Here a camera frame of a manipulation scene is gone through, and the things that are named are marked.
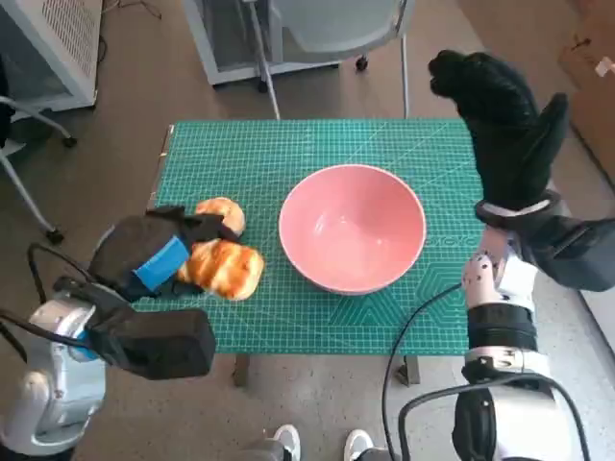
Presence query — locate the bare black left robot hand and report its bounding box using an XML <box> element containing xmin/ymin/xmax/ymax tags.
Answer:
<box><xmin>88</xmin><ymin>205</ymin><xmax>241</xmax><ymax>303</ymax></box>

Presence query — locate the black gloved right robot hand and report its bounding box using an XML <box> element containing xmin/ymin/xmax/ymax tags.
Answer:
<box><xmin>427</xmin><ymin>49</ymin><xmax>571</xmax><ymax>212</ymax></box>

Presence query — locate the round pale bread bun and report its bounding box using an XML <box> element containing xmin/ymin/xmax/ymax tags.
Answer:
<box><xmin>194</xmin><ymin>196</ymin><xmax>246</xmax><ymax>237</ymax></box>

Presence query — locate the striped glazed bread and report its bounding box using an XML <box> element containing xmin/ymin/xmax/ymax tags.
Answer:
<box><xmin>175</xmin><ymin>238</ymin><xmax>266</xmax><ymax>302</ymax></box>

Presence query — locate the pink bowl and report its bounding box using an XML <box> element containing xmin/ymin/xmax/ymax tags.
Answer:
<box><xmin>278</xmin><ymin>164</ymin><xmax>428</xmax><ymax>295</ymax></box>

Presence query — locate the plain cardboard box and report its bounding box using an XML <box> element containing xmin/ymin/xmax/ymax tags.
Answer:
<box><xmin>569</xmin><ymin>90</ymin><xmax>615</xmax><ymax>191</ymax></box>

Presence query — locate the cardboard box with tape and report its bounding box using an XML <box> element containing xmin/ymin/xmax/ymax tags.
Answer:
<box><xmin>556</xmin><ymin>0</ymin><xmax>615</xmax><ymax>97</ymax></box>

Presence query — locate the office chair with caster legs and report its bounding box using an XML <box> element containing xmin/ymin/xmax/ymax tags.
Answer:
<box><xmin>0</xmin><ymin>57</ymin><xmax>78</xmax><ymax>241</ymax></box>

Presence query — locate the green cutting mat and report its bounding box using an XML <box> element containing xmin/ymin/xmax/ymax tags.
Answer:
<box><xmin>146</xmin><ymin>118</ymin><xmax>484</xmax><ymax>356</ymax></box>

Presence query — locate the grey mesh chair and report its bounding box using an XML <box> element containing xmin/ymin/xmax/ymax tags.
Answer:
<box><xmin>247</xmin><ymin>0</ymin><xmax>417</xmax><ymax>121</ymax></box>

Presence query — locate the white table panel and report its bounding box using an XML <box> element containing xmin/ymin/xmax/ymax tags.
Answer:
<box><xmin>578</xmin><ymin>287</ymin><xmax>615</xmax><ymax>356</ymax></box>

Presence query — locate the large white perforated cabinet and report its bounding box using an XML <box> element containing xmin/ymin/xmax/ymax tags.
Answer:
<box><xmin>0</xmin><ymin>0</ymin><xmax>103</xmax><ymax>112</ymax></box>

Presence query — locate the white shoe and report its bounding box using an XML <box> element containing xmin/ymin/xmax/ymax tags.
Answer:
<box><xmin>268</xmin><ymin>423</ymin><xmax>303</xmax><ymax>461</ymax></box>
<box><xmin>344</xmin><ymin>427</ymin><xmax>375</xmax><ymax>461</ymax></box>

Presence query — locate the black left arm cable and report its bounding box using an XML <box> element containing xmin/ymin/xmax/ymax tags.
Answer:
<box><xmin>26</xmin><ymin>242</ymin><xmax>95</xmax><ymax>289</ymax></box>

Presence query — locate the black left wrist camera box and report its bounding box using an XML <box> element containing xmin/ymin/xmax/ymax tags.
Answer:
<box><xmin>86</xmin><ymin>306</ymin><xmax>217</xmax><ymax>381</ymax></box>

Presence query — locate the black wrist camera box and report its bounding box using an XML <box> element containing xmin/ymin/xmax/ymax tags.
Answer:
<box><xmin>86</xmin><ymin>306</ymin><xmax>217</xmax><ymax>381</ymax></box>
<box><xmin>521</xmin><ymin>215</ymin><xmax>615</xmax><ymax>292</ymax></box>

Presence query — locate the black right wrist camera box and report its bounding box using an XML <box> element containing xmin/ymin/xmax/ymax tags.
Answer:
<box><xmin>521</xmin><ymin>215</ymin><xmax>615</xmax><ymax>292</ymax></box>

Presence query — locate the thick black cable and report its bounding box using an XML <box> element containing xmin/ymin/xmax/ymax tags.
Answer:
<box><xmin>397</xmin><ymin>373</ymin><xmax>592</xmax><ymax>461</ymax></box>

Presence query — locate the thin black cable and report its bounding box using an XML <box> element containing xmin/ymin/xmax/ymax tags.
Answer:
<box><xmin>382</xmin><ymin>282</ymin><xmax>465</xmax><ymax>461</ymax></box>

